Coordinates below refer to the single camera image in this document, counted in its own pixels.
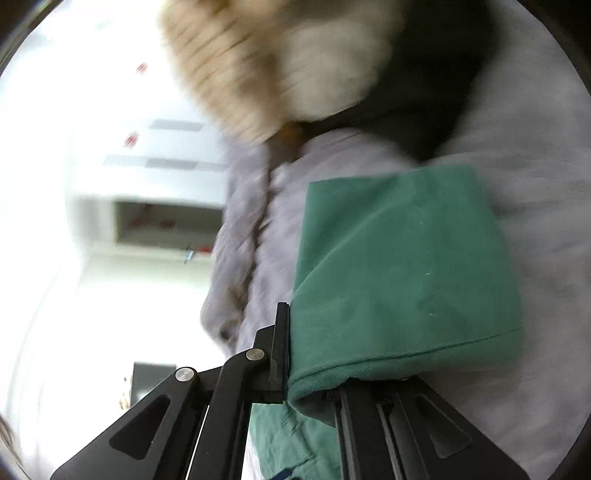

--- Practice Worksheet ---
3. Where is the green work jacket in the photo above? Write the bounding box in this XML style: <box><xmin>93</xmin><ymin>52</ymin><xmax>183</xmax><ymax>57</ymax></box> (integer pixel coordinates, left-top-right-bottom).
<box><xmin>250</xmin><ymin>166</ymin><xmax>522</xmax><ymax>479</ymax></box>

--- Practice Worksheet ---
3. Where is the white wardrobe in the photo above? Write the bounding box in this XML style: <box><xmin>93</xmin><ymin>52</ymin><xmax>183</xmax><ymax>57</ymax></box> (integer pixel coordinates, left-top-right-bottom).
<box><xmin>80</xmin><ymin>58</ymin><xmax>228</xmax><ymax>256</ymax></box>

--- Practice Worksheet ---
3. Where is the lavender quilted bedspread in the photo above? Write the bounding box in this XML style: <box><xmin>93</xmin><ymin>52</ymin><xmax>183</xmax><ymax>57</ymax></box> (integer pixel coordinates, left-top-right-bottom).
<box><xmin>200</xmin><ymin>1</ymin><xmax>590</xmax><ymax>479</ymax></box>

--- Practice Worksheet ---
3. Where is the beige striped garment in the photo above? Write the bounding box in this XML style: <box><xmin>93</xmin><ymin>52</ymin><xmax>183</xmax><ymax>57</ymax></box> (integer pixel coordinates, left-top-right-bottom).
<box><xmin>160</xmin><ymin>1</ymin><xmax>303</xmax><ymax>143</ymax></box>

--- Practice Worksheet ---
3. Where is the black garment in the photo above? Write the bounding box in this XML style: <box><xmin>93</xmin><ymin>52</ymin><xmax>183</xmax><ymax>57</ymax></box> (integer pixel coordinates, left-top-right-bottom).
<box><xmin>303</xmin><ymin>1</ymin><xmax>498</xmax><ymax>163</ymax></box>

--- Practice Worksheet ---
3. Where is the cream cable knit sweater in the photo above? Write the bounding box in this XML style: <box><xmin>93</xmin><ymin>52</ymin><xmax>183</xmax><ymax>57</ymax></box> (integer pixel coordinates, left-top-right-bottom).
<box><xmin>279</xmin><ymin>1</ymin><xmax>408</xmax><ymax>122</ymax></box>

